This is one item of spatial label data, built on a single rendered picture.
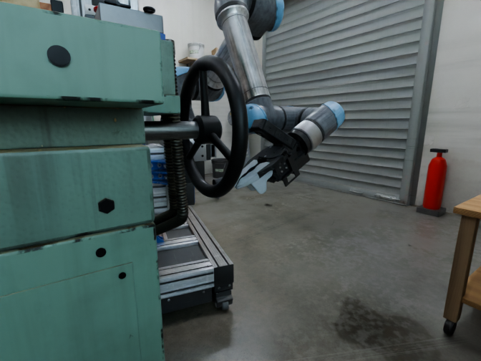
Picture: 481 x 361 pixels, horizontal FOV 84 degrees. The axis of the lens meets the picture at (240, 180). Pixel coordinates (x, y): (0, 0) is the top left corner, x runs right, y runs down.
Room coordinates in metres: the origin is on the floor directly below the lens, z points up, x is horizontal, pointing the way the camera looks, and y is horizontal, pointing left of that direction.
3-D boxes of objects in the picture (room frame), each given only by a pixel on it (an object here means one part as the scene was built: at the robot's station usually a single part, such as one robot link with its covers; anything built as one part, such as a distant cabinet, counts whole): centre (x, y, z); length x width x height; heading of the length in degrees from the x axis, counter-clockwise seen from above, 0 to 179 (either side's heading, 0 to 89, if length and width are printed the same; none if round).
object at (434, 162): (2.40, -1.80, 0.30); 0.19 x 0.18 x 0.60; 127
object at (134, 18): (0.52, 0.21, 0.99); 0.13 x 0.11 x 0.06; 33
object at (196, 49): (4.07, 0.63, 1.81); 0.25 x 0.23 x 0.21; 37
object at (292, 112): (0.80, -0.15, 0.83); 0.11 x 0.11 x 0.08; 36
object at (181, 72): (1.17, 0.26, 0.98); 0.13 x 0.12 x 0.14; 126
